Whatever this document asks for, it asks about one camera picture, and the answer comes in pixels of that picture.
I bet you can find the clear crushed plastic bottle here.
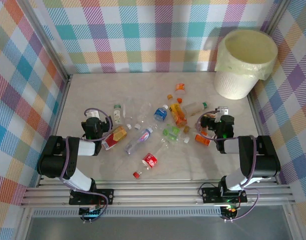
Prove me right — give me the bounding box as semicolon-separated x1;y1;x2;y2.
152;137;177;154

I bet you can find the milky bottle green cap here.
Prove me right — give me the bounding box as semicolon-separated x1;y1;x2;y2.
182;101;210;117

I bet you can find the white ribbed bin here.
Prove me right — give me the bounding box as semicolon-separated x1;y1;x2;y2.
214;70;259;100

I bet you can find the aluminium frame post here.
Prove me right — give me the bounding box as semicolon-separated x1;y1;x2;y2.
260;0;293;36
19;0;72;81

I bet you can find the white trash bin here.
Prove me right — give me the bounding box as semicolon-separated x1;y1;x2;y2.
214;29;279;81

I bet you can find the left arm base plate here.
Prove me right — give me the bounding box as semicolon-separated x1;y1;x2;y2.
69;188;115;206

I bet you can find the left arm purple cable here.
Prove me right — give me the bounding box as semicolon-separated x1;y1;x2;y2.
59;107;113;222

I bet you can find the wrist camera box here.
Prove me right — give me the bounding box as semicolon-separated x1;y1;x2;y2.
216;106;230;123
85;109;100;119

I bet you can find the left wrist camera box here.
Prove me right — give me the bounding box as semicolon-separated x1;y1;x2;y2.
85;109;100;119

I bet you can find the blue label plastic bottle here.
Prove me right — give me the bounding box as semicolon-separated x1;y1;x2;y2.
153;104;169;122

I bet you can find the aluminium mounting rail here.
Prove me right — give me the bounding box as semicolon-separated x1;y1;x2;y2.
19;181;295;209

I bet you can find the small orange plastic bottle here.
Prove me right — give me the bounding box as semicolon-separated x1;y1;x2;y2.
194;134;212;147

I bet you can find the small orange label bottle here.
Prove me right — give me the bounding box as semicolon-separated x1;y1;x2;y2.
174;83;188;95

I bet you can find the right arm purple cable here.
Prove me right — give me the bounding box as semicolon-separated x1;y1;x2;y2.
195;111;261;223

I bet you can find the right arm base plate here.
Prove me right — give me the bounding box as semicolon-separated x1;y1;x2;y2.
201;186;248;204

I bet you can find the clear crumpled bottle white cap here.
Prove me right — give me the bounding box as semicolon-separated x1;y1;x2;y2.
134;101;154;130

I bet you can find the red label cola bottle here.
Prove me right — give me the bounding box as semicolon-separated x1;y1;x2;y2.
132;152;160;180

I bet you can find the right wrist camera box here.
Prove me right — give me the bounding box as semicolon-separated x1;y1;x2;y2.
216;106;230;123

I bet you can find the purple label water bottle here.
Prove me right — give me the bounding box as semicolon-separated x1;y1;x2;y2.
124;126;154;155

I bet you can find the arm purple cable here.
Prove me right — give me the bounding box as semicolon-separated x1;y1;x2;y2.
59;107;113;222
195;111;261;223

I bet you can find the slotted cable duct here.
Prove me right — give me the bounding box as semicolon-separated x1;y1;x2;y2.
32;209;223;217

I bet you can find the red yellow label bottle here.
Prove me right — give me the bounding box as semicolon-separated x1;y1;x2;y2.
101;123;132;152

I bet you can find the green label plastic bottle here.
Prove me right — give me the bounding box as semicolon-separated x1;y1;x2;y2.
162;124;191;144

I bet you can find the orange juice plastic bottle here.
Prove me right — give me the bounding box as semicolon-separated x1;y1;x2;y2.
169;102;188;128

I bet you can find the flower label plastic bottle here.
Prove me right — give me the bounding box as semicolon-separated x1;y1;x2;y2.
112;103;123;126

